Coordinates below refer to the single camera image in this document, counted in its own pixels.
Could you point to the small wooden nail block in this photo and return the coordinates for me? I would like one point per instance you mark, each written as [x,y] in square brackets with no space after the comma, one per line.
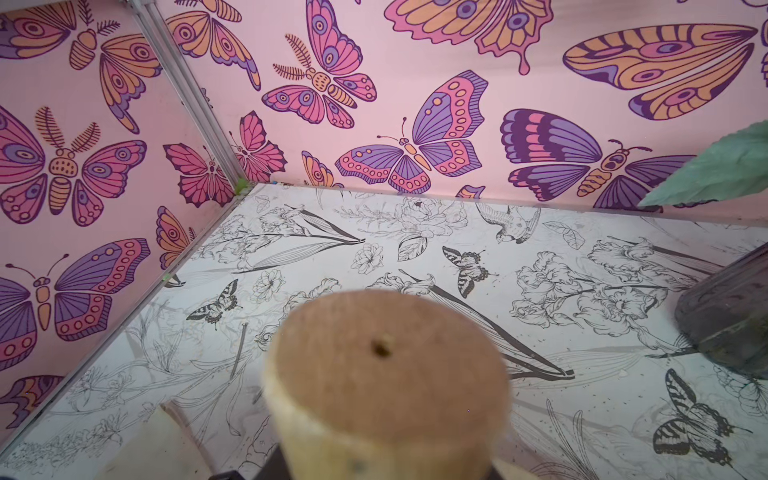
[163,448]

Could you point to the wooden handled claw hammer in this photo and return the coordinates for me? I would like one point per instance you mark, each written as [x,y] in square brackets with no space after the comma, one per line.
[376,384]

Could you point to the aluminium cage frame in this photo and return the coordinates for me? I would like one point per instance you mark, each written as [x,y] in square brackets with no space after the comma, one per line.
[107,182]

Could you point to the ribbed purple glass vase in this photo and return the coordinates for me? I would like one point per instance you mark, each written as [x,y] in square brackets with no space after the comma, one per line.
[725,316]

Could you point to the yellow artificial sunflower bunch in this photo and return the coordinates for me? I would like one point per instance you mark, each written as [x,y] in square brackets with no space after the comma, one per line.
[733,167]

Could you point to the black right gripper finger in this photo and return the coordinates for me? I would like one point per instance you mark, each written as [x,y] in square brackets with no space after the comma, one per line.
[276,468]

